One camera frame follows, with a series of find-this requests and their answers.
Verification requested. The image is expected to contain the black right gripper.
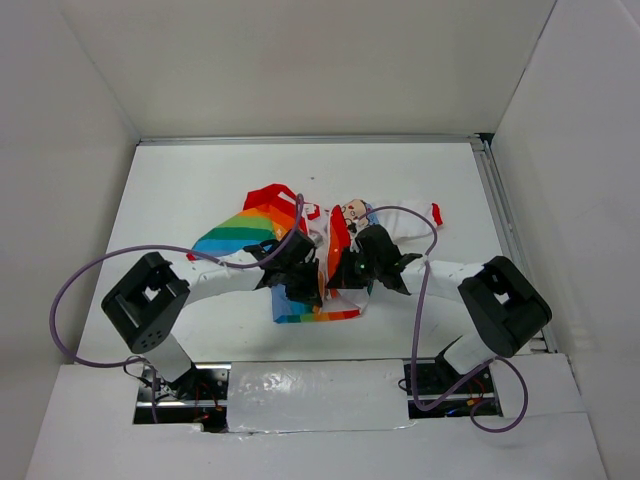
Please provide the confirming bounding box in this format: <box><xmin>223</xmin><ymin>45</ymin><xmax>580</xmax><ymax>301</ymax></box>
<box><xmin>328</xmin><ymin>245</ymin><xmax>383</xmax><ymax>289</ymax></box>

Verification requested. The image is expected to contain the rainbow white children's jacket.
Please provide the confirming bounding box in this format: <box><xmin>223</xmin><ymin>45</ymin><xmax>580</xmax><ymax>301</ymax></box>
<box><xmin>187</xmin><ymin>184</ymin><xmax>443</xmax><ymax>324</ymax></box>

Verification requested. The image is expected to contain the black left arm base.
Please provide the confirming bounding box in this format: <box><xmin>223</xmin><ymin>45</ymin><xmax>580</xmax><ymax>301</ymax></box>
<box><xmin>122</xmin><ymin>361</ymin><xmax>231</xmax><ymax>433</ymax></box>

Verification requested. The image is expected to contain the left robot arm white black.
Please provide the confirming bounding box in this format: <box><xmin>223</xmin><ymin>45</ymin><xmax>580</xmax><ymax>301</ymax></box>
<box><xmin>101</xmin><ymin>231</ymin><xmax>322</xmax><ymax>399</ymax></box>

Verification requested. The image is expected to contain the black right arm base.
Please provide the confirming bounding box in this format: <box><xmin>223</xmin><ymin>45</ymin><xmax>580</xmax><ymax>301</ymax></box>
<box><xmin>397</xmin><ymin>358</ymin><xmax>499</xmax><ymax>420</ymax></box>

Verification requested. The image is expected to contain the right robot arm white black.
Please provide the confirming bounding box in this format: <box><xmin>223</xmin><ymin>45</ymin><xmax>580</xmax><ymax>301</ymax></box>
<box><xmin>328</xmin><ymin>225</ymin><xmax>552</xmax><ymax>392</ymax></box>

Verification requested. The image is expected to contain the silver foil tape panel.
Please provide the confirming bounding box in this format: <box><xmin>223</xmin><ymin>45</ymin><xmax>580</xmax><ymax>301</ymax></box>
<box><xmin>227</xmin><ymin>359</ymin><xmax>411</xmax><ymax>434</ymax></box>

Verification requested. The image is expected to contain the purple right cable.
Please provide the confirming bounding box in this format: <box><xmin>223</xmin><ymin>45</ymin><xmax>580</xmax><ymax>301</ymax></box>
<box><xmin>357</xmin><ymin>205</ymin><xmax>529</xmax><ymax>433</ymax></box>

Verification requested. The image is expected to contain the purple cable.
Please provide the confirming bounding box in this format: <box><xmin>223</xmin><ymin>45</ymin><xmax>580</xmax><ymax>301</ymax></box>
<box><xmin>357</xmin><ymin>205</ymin><xmax>529</xmax><ymax>433</ymax></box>
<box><xmin>48</xmin><ymin>193</ymin><xmax>306</xmax><ymax>424</ymax></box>

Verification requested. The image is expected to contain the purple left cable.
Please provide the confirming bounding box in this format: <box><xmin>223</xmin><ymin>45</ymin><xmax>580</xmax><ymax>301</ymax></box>
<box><xmin>48</xmin><ymin>193</ymin><xmax>306</xmax><ymax>424</ymax></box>

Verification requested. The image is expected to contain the aluminium frame rail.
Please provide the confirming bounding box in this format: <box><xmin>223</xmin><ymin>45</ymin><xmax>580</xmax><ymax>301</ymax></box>
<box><xmin>135</xmin><ymin>132</ymin><xmax>557</xmax><ymax>354</ymax></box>

